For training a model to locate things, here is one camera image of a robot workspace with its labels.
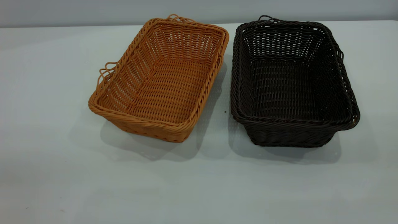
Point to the orange-brown woven wicker basket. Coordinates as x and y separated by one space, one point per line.
168 93

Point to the dark brown woven wicker basket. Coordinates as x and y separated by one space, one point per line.
279 93

